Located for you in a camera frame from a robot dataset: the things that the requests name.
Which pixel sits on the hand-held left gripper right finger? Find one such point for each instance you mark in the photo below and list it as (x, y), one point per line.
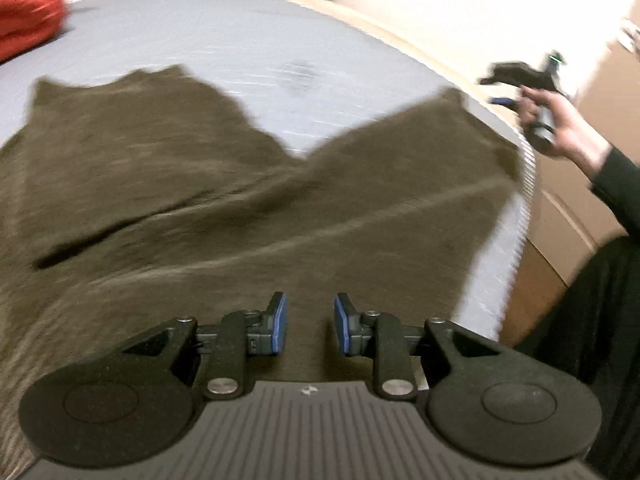
(343, 325)

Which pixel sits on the red cloth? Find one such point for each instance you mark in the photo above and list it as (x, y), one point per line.
(25, 10)

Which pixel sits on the white panelled door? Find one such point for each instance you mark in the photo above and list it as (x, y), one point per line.
(590, 85)

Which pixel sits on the person's right forearm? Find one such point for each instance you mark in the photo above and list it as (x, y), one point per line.
(620, 185)

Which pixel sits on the grey mattress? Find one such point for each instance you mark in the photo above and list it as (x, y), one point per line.
(200, 35)

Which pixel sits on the wooden table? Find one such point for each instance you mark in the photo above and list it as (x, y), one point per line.
(417, 52)

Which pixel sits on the person's right hand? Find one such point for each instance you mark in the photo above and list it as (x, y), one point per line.
(575, 130)

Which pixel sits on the person's dark clothing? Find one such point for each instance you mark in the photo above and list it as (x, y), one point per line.
(600, 360)

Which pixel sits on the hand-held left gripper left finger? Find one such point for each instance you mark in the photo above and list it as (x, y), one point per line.
(278, 322)

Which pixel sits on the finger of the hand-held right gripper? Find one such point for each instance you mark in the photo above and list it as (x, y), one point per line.
(505, 103)

